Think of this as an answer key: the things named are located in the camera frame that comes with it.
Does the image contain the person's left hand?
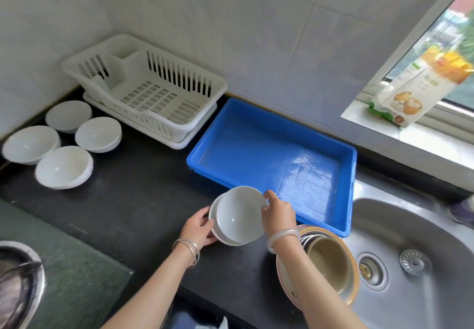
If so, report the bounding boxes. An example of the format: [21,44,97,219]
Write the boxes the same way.
[179,206,219,251]

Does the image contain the person's right hand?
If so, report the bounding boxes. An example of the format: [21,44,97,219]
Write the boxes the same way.
[261,190,301,239]

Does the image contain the large white bowl black print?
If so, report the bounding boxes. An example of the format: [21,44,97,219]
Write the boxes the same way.
[208,191,252,247]

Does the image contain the plain white bowl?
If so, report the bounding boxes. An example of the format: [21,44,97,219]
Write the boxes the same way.
[75,117,123,154]
[35,145,94,191]
[45,100,93,134]
[216,186,270,245]
[1,125,62,165]

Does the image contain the blue plastic tray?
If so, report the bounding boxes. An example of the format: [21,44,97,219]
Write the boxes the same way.
[186,98,358,238]

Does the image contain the white drip tray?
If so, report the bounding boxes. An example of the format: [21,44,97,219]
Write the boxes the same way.
[82,91,218,151]

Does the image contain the orange rimmed cream bowl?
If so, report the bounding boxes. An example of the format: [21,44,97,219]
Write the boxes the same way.
[298,227,360,305]

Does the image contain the white plastic dish rack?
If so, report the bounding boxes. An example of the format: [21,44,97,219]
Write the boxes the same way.
[61,34,229,144]

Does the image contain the person's left forearm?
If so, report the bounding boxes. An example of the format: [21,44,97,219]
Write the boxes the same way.
[100,245,199,329]

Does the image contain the person's right forearm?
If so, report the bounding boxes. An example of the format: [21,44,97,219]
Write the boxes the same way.
[272,234,367,329]

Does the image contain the black countertop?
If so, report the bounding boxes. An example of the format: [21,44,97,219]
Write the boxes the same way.
[0,84,473,329]

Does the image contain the person's blue jeans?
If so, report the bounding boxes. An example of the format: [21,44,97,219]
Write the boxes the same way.
[162,295,245,329]

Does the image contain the silver wrist bangles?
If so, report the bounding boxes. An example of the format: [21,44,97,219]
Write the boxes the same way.
[172,238,201,269]

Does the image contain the white jade bangle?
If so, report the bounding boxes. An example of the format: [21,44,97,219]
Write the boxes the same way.
[266,228,302,254]

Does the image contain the white crumpled cloth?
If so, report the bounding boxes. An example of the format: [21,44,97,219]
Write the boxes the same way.
[196,316,229,329]

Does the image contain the dark green glass stove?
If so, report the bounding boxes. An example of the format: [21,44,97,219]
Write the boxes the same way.
[0,199,135,329]

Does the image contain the round metal sink strainer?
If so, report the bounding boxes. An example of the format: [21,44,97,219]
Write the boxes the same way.
[399,249,433,278]

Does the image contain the stainless steel sink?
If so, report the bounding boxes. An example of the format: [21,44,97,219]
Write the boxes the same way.
[342,178,474,329]

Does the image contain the white tiled windowsill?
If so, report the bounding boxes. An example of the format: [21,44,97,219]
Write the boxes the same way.
[340,99,474,183]

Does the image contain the purple white paper cup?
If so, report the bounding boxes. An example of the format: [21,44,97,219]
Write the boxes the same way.
[450,195,474,226]

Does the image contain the white yellow flour bag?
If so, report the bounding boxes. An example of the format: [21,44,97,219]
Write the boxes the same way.
[367,45,474,128]

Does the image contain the black gas burner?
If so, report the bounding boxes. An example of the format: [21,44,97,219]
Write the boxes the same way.
[0,247,43,329]

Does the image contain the grey window frame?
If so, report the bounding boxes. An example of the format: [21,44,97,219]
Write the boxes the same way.
[355,0,474,133]

